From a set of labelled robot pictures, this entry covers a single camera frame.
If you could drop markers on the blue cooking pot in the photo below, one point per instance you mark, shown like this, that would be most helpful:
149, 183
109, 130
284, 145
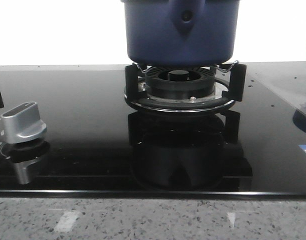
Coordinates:
180, 33

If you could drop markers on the black pot support grate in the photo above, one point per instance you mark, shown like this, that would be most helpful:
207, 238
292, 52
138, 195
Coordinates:
228, 89

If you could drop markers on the black gas burner head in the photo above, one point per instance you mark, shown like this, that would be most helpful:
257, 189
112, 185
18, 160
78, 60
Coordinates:
179, 83

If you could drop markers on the black glass cooktop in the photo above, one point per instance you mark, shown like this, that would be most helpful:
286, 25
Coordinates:
97, 146

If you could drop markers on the silver stove control knob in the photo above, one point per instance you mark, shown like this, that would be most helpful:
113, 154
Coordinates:
23, 123

